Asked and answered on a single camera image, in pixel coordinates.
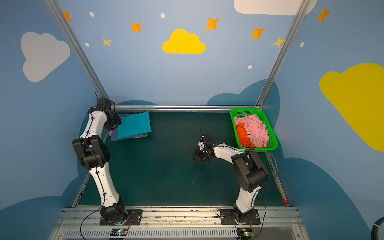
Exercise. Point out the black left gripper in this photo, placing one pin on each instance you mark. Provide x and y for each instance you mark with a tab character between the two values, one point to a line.
113	121

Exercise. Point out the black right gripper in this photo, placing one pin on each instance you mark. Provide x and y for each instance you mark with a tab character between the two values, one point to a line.
199	154

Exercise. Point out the teal printed t-shirt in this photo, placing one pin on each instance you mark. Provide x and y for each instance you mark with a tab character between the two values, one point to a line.
133	125

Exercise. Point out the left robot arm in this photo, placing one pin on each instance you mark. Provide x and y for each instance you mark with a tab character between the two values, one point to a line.
111	203

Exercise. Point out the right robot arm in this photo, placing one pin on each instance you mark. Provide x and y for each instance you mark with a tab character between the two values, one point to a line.
251	174

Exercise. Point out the folded grey-blue t-shirt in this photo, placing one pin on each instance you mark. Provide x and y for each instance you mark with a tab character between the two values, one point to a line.
113	133

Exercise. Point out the orange t-shirt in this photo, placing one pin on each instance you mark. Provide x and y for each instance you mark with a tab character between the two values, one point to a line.
244	140

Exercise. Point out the pink t-shirt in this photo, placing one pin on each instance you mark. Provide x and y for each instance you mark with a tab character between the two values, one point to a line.
256	129

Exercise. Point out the green plastic laundry basket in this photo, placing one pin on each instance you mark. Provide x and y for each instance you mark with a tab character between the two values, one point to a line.
272	143

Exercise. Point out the right green circuit board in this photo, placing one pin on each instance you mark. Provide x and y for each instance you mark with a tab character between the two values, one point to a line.
244	234

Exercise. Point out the green circuit board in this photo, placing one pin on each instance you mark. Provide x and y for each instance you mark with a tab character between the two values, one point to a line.
118	232
244	234

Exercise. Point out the left green circuit board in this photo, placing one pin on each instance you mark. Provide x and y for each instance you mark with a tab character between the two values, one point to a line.
118	232

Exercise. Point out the aluminium back frame rail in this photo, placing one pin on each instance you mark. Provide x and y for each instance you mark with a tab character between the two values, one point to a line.
138	108

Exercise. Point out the aluminium right frame rail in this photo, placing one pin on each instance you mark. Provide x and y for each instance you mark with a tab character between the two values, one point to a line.
275	171

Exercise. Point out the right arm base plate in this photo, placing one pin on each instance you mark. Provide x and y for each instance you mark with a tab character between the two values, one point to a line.
235	217

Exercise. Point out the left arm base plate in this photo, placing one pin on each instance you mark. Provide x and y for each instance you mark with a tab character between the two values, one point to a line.
131	217

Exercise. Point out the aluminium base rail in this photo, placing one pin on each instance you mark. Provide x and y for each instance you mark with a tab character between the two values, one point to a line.
180	223

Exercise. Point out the aluminium left corner post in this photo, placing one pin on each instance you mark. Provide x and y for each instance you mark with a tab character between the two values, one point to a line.
59	15

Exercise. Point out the aluminium corner post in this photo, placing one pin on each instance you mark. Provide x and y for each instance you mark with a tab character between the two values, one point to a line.
59	15
290	37

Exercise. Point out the aluminium right corner post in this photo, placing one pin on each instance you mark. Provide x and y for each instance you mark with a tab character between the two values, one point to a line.
290	37

